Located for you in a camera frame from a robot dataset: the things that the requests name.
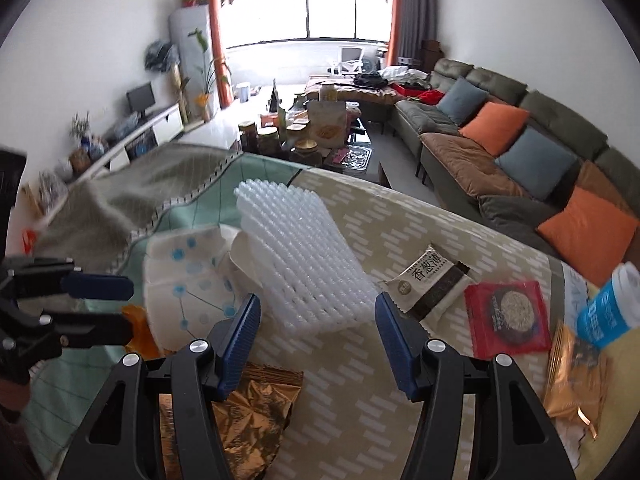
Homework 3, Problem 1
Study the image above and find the orange peel piece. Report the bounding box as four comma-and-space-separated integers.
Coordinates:
122, 304, 163, 360

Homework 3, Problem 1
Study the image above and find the gold foil wrapper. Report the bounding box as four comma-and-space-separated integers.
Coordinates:
158, 361, 305, 480

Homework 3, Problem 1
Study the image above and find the white foam fruit net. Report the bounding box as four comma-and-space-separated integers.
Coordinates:
234, 180, 378, 337

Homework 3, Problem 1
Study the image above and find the orange plastic bag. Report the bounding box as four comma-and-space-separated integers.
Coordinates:
22, 229, 38, 255

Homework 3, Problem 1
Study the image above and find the gold snack packet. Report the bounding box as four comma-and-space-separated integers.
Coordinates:
544, 323, 608, 440

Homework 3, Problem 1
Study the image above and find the red snack packet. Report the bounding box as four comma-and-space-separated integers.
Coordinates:
464, 281, 551, 360

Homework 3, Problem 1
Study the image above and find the blue white paper cup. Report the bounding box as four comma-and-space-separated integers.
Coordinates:
576, 262, 640, 349

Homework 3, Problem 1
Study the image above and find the white black snack packet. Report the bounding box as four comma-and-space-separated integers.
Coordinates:
384, 244, 475, 327

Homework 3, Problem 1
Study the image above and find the white black tv cabinet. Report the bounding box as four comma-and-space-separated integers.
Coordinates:
70, 103, 183, 188

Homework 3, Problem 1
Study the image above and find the patterned tablecloth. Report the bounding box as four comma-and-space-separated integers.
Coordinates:
27, 143, 639, 479

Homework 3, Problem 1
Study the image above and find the small black monitor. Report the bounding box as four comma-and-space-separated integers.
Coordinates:
126, 82, 155, 120

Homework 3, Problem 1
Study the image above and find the orange cushion near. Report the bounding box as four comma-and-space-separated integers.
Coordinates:
536, 188, 639, 287

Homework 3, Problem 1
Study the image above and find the orange cushion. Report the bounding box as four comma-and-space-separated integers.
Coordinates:
460, 102, 529, 157
536, 188, 639, 287

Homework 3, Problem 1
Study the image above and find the orange grey curtain left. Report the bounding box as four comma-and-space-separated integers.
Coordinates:
181, 0, 232, 110

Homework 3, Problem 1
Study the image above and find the orange grey curtain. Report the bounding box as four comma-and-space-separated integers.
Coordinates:
386, 0, 437, 66
181, 0, 232, 110

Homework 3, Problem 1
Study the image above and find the tall green houseplant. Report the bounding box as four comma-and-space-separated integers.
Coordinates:
188, 28, 217, 122

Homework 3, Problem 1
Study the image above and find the brown sofa blanket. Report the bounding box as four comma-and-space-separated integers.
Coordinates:
420, 132, 530, 200

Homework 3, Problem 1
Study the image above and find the blue grey cushion near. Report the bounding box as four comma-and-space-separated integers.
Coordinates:
495, 126, 578, 200

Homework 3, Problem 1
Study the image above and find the blue grey cushion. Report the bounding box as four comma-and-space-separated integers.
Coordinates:
495, 126, 578, 200
436, 77, 488, 126

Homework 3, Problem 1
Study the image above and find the white standing air conditioner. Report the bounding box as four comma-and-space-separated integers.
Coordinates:
169, 6, 217, 117

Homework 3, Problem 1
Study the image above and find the dark green sectional sofa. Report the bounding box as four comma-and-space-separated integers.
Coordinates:
388, 58, 639, 257

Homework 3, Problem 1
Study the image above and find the cluttered coffee table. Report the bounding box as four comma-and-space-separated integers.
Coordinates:
236, 94, 388, 186

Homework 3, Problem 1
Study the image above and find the orange cushion far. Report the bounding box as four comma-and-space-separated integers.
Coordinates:
460, 102, 529, 157

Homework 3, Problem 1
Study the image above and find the blue grey cushion far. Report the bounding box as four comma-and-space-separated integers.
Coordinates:
436, 77, 488, 126

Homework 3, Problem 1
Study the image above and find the white office chair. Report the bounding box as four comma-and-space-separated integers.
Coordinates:
333, 47, 362, 75

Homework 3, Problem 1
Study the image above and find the orange grey curtain right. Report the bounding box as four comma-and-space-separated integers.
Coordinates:
386, 0, 437, 66

